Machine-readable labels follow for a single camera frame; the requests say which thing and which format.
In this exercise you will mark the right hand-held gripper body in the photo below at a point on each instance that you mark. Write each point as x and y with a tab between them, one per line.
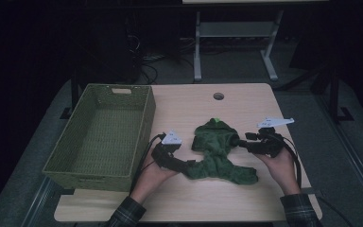
267	145

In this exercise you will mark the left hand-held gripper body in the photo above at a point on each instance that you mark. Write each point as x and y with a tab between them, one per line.
167	159

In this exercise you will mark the green fleece pet garment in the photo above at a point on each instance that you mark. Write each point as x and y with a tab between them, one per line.
216	151

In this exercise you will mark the green woven basket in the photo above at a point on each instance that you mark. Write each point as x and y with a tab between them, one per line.
75	126

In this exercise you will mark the person's left hand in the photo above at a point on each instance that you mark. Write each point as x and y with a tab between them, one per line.
149	181

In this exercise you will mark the person's right hand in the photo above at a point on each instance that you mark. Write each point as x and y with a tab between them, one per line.
282	170

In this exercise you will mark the black metal stand post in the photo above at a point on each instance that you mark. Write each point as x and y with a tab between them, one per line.
334	94
74	91

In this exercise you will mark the metal floor rail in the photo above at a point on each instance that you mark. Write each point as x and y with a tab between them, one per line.
39	201
353	157

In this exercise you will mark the white metal table frame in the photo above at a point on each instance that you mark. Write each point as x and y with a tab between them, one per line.
233	29

